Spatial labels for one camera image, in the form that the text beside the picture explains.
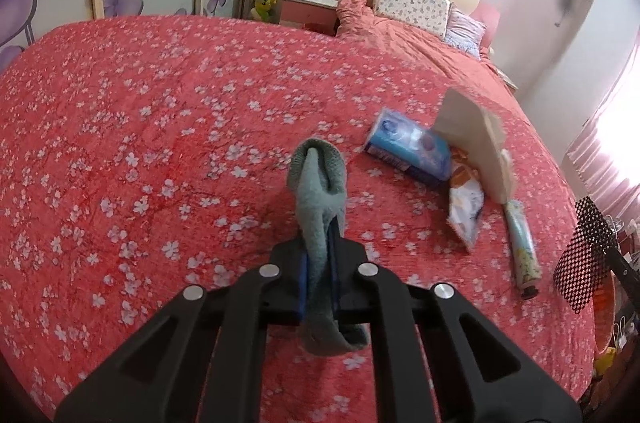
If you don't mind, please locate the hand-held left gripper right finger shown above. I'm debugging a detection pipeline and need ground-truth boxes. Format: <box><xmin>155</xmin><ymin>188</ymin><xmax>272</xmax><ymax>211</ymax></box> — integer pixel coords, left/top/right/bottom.
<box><xmin>327</xmin><ymin>233</ymin><xmax>583</xmax><ymax>423</ymax></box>

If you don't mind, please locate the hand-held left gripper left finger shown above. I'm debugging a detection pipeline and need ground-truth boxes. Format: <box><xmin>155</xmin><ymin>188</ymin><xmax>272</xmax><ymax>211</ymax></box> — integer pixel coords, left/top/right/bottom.
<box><xmin>54</xmin><ymin>239</ymin><xmax>310</xmax><ymax>423</ymax></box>

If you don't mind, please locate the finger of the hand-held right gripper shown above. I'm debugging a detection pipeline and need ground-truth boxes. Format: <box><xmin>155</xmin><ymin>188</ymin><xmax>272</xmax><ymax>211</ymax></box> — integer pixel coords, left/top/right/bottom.
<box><xmin>595</xmin><ymin>239</ymin><xmax>640</xmax><ymax>291</ymax></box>

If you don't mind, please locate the orange plastic laundry basket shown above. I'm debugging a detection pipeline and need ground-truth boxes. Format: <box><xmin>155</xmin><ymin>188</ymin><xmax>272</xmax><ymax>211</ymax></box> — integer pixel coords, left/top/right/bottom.
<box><xmin>592</xmin><ymin>270</ymin><xmax>618</xmax><ymax>361</ymax></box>

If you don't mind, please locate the black mesh cloth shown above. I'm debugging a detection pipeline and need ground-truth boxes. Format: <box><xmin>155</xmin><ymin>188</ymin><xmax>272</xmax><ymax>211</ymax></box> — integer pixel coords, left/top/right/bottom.
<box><xmin>552</xmin><ymin>195</ymin><xmax>621</xmax><ymax>316</ymax></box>

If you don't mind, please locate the grey green knitted cloth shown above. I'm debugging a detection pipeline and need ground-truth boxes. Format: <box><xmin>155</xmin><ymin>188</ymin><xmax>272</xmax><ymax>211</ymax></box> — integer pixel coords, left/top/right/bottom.
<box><xmin>286</xmin><ymin>137</ymin><xmax>371</xmax><ymax>358</ymax></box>

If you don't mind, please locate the floral paper roll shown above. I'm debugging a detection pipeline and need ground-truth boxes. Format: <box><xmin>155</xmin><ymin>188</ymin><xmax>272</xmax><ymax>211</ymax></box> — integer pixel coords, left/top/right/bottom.
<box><xmin>501</xmin><ymin>199</ymin><xmax>543</xmax><ymax>300</ymax></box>

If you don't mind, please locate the pink curtain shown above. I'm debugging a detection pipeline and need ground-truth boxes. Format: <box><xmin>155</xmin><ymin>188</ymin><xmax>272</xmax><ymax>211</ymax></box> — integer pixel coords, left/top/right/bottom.
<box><xmin>562</xmin><ymin>53</ymin><xmax>640</xmax><ymax>224</ymax></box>

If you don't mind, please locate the orange white snack bag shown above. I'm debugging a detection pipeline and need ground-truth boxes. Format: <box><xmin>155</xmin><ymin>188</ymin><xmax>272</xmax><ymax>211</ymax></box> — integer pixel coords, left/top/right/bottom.
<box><xmin>446</xmin><ymin>150</ymin><xmax>485</xmax><ymax>251</ymax></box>

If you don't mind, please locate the blue tissue pack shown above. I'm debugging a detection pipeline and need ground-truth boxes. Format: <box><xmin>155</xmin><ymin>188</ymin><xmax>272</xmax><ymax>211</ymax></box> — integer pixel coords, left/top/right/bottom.
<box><xmin>362</xmin><ymin>107</ymin><xmax>453</xmax><ymax>184</ymax></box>

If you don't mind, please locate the beige book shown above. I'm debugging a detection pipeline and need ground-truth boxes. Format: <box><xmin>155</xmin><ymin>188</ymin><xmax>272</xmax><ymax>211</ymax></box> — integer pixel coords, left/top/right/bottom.
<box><xmin>434</xmin><ymin>87</ymin><xmax>516</xmax><ymax>204</ymax></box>

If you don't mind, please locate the red floral printed blanket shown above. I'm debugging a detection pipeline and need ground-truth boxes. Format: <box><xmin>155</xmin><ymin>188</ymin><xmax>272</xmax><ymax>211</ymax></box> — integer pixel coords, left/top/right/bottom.
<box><xmin>0</xmin><ymin>14</ymin><xmax>598</xmax><ymax>423</ymax></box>

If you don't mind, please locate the pink nightstand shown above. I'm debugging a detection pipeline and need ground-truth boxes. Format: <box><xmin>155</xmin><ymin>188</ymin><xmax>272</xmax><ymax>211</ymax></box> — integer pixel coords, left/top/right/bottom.
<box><xmin>277</xmin><ymin>0</ymin><xmax>341</xmax><ymax>36</ymax></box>
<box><xmin>489</xmin><ymin>48</ymin><xmax>518</xmax><ymax>91</ymax></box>

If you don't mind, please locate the striped pink pillow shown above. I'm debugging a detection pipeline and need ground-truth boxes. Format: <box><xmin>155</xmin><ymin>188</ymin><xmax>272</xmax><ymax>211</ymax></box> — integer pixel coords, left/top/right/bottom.
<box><xmin>445</xmin><ymin>8</ymin><xmax>487</xmax><ymax>58</ymax></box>

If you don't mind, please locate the floral pillow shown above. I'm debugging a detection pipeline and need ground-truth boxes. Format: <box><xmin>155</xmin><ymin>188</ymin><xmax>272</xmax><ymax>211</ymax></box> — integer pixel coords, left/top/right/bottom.
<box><xmin>372</xmin><ymin>0</ymin><xmax>453</xmax><ymax>41</ymax></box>

